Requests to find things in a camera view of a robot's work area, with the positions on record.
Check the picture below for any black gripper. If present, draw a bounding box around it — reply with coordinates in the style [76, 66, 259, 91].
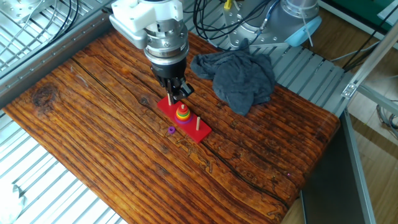
[150, 57, 195, 103]

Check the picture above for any red Hanoi base with pegs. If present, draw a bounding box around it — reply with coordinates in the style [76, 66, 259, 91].
[156, 92, 213, 144]

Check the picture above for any dark grey cloth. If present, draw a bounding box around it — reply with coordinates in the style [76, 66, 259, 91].
[190, 37, 276, 117]

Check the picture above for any wood-grain table mat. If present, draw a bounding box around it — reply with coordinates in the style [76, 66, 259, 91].
[2, 29, 341, 224]

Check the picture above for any grey aluminium table beam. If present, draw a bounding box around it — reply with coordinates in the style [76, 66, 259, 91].
[0, 11, 114, 108]

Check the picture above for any dark grey side panel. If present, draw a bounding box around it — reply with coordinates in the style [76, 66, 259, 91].
[300, 110, 377, 224]

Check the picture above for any green floor mat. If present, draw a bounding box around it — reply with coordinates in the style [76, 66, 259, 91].
[329, 0, 398, 32]

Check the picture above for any white crumpled cloth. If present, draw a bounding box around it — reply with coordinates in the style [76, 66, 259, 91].
[0, 182, 27, 224]

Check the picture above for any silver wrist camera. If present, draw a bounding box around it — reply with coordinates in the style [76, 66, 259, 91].
[108, 14, 149, 50]

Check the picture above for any black cable bundle grey sleeve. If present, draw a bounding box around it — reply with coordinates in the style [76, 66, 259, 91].
[192, 0, 274, 41]

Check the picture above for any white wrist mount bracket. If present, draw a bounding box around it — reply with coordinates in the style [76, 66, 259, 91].
[111, 0, 184, 34]

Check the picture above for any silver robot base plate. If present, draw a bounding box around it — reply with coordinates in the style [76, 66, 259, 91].
[223, 1, 289, 51]

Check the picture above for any blue cable with metal plug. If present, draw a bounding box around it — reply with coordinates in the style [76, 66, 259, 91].
[256, 0, 282, 35]

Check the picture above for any white wire grid rack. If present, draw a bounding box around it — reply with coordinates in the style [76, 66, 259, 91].
[0, 0, 94, 74]

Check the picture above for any long black cable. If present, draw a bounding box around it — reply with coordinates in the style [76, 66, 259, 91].
[341, 2, 398, 71]

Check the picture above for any silver aluminium frame profile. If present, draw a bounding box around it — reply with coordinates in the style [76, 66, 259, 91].
[341, 29, 398, 100]

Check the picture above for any grey coiled cable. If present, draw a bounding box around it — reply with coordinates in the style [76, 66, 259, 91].
[375, 104, 398, 139]

